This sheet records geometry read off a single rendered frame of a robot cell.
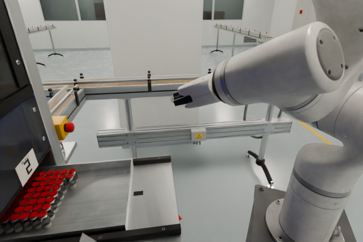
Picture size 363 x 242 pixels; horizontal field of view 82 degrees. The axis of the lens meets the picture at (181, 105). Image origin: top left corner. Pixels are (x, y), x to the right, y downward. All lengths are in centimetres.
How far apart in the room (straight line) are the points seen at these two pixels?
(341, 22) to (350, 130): 19
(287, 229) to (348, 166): 27
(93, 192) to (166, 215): 25
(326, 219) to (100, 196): 60
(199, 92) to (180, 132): 132
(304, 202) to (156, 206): 39
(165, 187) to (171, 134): 98
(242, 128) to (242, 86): 151
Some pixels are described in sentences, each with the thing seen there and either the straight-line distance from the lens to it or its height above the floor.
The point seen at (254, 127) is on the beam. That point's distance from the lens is 186.
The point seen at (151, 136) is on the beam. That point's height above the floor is 50.
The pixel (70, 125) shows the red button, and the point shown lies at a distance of 90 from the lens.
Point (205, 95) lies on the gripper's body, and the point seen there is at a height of 127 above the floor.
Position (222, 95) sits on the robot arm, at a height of 128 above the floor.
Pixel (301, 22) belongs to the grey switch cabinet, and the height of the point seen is 107.
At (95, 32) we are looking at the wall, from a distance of 880.
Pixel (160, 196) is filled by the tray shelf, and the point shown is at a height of 88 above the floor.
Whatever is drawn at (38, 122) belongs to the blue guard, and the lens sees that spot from 77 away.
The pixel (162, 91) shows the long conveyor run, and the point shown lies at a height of 88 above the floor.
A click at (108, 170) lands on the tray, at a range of 83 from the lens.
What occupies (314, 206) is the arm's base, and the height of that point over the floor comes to 101.
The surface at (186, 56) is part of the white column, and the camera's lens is 207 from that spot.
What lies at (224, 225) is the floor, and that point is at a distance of 176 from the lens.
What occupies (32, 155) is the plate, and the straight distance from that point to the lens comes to 74.
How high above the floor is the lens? 141
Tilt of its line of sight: 25 degrees down
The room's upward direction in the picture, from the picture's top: straight up
